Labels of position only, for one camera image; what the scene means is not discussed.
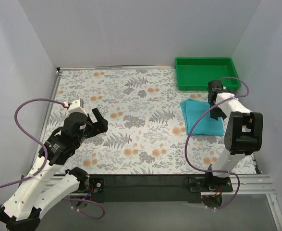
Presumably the turquoise t shirt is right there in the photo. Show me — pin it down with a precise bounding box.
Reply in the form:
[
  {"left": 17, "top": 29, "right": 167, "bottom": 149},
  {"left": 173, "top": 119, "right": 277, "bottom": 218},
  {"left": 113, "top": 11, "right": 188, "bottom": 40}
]
[{"left": 180, "top": 98, "right": 224, "bottom": 136}]

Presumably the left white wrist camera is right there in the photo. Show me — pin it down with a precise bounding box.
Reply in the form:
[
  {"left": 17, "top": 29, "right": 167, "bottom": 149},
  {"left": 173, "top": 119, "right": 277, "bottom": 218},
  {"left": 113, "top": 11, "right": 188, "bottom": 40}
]
[{"left": 68, "top": 99, "right": 87, "bottom": 116}]

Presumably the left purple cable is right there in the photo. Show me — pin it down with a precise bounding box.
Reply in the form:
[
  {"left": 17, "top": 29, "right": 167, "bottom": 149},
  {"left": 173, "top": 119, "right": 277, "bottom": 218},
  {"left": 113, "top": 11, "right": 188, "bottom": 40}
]
[{"left": 0, "top": 98, "right": 106, "bottom": 220}]

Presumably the green plastic tray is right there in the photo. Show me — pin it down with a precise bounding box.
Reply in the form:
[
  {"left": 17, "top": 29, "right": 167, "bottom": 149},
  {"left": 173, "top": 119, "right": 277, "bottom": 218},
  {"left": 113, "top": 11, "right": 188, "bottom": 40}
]
[{"left": 175, "top": 57, "right": 241, "bottom": 91}]

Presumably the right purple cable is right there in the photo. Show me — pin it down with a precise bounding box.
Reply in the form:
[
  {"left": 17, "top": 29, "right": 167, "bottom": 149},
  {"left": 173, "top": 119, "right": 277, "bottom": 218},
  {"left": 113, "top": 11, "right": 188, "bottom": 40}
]
[{"left": 185, "top": 77, "right": 250, "bottom": 210}]

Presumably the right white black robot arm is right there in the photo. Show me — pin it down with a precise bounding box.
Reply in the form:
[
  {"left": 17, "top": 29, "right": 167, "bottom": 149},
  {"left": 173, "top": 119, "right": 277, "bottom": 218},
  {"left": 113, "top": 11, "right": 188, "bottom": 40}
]
[{"left": 204, "top": 80, "right": 263, "bottom": 191}]

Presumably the purple cable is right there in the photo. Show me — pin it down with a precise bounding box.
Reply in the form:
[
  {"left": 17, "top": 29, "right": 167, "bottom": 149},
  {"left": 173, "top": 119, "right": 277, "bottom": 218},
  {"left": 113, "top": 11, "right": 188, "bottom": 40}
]
[
  {"left": 0, "top": 98, "right": 106, "bottom": 220},
  {"left": 185, "top": 77, "right": 250, "bottom": 210}
]

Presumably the floral patterned table cloth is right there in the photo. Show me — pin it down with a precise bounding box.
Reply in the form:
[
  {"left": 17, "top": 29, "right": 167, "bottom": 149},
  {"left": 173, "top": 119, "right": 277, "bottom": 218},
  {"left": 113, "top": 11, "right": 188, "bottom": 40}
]
[{"left": 55, "top": 69, "right": 224, "bottom": 174}]

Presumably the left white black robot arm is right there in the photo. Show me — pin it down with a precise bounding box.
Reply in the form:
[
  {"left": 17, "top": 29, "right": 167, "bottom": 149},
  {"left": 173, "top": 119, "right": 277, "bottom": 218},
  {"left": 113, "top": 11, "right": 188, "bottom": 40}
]
[{"left": 0, "top": 108, "right": 108, "bottom": 231}]

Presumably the aluminium frame rail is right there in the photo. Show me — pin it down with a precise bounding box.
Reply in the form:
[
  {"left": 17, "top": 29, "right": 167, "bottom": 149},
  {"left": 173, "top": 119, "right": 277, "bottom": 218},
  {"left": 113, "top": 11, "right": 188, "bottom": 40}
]
[{"left": 6, "top": 174, "right": 282, "bottom": 231}]

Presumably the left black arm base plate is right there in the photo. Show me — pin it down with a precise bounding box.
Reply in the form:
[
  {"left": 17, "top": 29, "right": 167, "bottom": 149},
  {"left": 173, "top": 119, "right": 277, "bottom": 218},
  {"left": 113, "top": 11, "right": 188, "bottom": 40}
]
[{"left": 77, "top": 178, "right": 105, "bottom": 193}]

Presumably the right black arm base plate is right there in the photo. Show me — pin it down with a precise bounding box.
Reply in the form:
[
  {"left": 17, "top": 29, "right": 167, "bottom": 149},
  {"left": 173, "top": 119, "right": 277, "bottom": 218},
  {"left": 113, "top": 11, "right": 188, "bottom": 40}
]
[{"left": 183, "top": 177, "right": 233, "bottom": 193}]

